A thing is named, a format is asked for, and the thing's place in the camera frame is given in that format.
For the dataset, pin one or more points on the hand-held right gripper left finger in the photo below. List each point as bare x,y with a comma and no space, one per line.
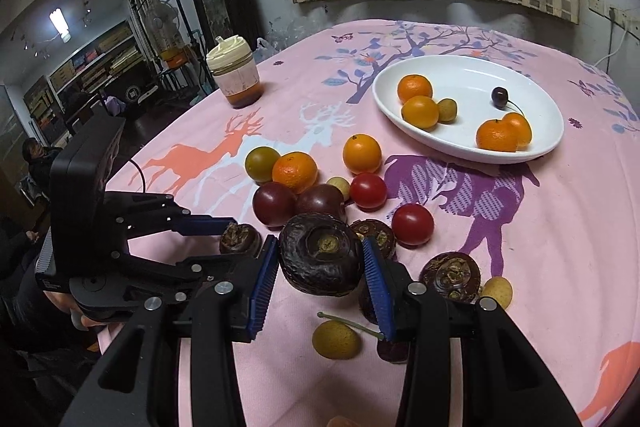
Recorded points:
264,288

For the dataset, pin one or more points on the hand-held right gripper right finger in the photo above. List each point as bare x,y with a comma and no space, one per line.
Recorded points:
378,294

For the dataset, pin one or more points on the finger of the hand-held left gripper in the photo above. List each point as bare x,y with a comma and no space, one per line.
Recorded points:
207,225
190,274

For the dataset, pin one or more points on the small dark water chestnut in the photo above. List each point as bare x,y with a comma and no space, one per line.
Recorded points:
392,351
450,276
376,235
241,238

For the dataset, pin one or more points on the large dark water chestnut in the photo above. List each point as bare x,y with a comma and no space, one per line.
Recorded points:
320,259

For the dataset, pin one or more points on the person's left forearm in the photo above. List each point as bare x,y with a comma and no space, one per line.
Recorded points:
35,342

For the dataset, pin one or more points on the person's left hand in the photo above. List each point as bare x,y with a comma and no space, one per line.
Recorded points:
75,309

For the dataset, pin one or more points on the yellow longan with stem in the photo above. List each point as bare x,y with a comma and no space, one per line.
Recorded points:
336,338

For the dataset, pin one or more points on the dark purple passion fruit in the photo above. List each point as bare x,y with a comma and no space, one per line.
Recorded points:
273,205
320,201

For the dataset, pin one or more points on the red tomato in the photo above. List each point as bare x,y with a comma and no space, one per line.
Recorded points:
412,225
368,191

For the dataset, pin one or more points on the green brown tomato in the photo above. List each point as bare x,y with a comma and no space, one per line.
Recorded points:
260,163

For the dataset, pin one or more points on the mandarin orange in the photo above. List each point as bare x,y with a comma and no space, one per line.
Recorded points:
295,171
496,136
414,88

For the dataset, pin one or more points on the small yellow longan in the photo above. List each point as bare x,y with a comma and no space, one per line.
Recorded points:
339,186
497,292
447,111

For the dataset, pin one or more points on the bookshelf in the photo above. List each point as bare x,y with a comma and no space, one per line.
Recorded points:
85,64

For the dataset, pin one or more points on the pink printed tablecloth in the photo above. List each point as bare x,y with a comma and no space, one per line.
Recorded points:
500,227

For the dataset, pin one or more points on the smooth orange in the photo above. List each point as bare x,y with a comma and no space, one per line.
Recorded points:
419,113
522,127
361,153

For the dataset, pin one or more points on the plastic jar with beige lid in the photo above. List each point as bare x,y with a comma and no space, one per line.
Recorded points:
234,74

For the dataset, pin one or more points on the orange container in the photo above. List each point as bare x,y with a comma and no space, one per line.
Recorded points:
174,55

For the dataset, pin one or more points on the ceiling lamp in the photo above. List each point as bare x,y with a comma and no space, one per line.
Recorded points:
59,24

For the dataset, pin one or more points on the white standing fan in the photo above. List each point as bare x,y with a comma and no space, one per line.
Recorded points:
162,19

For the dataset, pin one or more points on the clear plastic bag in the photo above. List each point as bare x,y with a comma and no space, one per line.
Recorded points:
267,44

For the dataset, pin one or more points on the dark cherry with stem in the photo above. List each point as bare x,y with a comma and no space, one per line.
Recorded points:
498,97

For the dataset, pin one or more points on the white oval plate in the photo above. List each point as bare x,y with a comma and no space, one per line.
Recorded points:
475,77

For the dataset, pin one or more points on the white wall socket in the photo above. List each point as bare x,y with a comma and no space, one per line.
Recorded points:
602,4

